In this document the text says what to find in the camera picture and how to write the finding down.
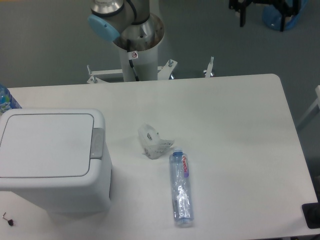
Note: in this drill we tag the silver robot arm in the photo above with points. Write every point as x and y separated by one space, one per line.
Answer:
129 24

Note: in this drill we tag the white plastic trash can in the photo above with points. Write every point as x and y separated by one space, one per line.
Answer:
75 194

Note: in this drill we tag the white trash can lid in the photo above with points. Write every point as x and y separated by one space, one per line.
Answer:
45 145

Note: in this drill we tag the crumpled clear plastic wrapper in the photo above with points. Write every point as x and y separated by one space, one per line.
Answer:
153 146

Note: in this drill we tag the grey lid push button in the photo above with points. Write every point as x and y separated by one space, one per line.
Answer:
97 143

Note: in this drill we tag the clear empty water bottle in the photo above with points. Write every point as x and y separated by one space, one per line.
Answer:
182 204

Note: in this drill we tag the blue round object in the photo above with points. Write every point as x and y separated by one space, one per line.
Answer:
272 18

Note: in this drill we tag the blue labelled bottle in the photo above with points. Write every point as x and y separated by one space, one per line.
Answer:
7 101

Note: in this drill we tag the white furniture piece at right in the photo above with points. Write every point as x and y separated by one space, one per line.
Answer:
310 112

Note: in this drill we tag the black clamp at table edge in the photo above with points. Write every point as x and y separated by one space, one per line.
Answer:
311 212

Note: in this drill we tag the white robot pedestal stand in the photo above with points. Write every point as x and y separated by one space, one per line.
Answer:
135 66

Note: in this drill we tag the black frame stand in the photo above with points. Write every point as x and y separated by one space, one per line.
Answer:
287 8

